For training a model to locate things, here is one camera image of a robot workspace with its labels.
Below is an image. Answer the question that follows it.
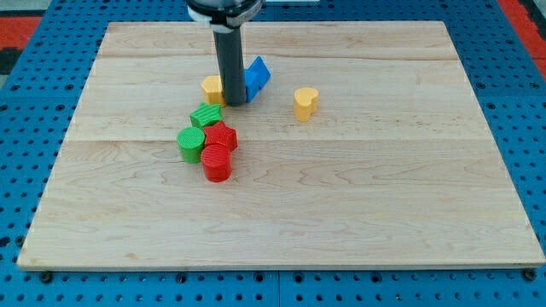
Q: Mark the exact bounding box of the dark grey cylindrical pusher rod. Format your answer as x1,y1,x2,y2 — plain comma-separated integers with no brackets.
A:
213,30,247,107

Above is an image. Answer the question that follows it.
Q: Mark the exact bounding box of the red star block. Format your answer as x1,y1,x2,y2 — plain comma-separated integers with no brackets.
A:
203,121,238,152

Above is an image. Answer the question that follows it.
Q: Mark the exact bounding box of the yellow heart block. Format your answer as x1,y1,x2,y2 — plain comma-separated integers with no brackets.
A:
293,87,319,122

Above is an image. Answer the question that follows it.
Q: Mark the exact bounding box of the light wooden board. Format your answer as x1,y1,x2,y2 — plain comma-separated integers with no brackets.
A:
17,21,545,271

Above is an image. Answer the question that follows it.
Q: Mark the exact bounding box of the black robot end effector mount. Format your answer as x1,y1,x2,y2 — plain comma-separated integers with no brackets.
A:
186,0,263,33

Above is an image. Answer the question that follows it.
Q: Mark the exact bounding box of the blue cube block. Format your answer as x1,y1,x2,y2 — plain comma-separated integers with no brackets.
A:
244,69,259,103

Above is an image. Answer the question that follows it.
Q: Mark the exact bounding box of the blue triangular block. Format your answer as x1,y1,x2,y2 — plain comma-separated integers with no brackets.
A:
248,55,271,90

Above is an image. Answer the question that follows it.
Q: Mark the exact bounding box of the yellow block behind rod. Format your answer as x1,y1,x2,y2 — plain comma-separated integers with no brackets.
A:
200,75,226,107

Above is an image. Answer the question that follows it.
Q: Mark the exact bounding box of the red cylinder block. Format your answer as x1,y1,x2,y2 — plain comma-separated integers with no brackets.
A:
200,144,232,182

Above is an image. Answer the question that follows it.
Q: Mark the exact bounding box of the green cylinder block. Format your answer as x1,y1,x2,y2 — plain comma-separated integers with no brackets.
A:
177,127,206,164

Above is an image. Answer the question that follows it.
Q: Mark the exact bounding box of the green star block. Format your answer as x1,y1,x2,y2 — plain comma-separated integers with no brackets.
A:
189,102,223,128

